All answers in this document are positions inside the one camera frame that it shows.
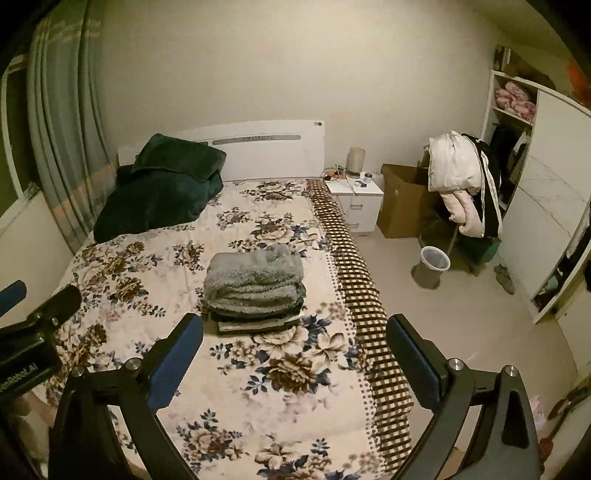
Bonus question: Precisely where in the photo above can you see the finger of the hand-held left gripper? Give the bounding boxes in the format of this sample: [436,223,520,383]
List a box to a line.
[0,280,27,320]
[25,285,83,334]

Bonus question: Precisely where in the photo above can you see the black garment with white stripe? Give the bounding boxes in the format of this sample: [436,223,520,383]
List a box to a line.
[462,134,505,241]

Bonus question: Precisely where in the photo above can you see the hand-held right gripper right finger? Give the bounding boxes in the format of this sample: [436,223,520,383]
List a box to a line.
[385,314,541,480]

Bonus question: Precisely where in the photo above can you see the floral bed quilt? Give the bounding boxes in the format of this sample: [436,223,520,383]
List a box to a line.
[46,178,416,480]

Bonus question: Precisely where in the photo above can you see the person's left forearm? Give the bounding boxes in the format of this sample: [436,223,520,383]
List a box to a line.
[11,391,58,424]

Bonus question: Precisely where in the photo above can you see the dark green blanket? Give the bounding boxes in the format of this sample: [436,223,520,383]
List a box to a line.
[93,133,228,243]

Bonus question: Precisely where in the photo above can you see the light grey folded garment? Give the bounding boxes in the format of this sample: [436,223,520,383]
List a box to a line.
[218,318,302,335]

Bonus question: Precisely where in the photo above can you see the white window frame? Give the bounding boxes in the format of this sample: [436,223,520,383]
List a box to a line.
[0,51,43,237]

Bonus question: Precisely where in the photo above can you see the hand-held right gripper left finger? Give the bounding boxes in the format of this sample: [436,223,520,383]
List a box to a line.
[48,313,205,480]

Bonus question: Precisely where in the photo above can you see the grey fluffy towel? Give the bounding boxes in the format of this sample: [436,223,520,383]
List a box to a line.
[203,244,308,320]

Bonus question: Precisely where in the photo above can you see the white jacket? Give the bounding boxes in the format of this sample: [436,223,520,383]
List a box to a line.
[427,130,485,193]

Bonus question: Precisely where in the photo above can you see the pink floral bedding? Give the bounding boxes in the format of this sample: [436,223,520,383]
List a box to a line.
[494,80,537,122]

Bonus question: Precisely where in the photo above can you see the grey slipper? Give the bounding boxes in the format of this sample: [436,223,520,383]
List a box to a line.
[493,263,516,295]

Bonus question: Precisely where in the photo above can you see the white bed headboard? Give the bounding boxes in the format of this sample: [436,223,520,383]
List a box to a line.
[117,120,325,183]

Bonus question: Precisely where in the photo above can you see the green chair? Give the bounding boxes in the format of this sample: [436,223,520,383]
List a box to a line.
[418,217,502,278]

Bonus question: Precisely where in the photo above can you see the white nightstand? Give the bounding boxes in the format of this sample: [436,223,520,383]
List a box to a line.
[324,173,385,237]

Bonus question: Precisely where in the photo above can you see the grey trash bin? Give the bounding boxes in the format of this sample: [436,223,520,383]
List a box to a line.
[412,246,451,291]

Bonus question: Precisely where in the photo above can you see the green striped curtain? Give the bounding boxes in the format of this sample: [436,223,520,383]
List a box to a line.
[25,0,122,256]

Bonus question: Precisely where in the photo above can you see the brown cardboard box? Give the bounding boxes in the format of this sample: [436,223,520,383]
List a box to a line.
[376,162,445,239]

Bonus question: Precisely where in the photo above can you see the dark hanging clothes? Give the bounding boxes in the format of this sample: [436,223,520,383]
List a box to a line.
[489,124,528,205]

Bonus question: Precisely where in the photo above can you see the white wardrobe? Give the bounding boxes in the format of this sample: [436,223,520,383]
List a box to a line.
[480,46,591,325]

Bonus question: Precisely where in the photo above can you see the pink garment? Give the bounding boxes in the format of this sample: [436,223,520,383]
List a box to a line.
[440,187,486,237]

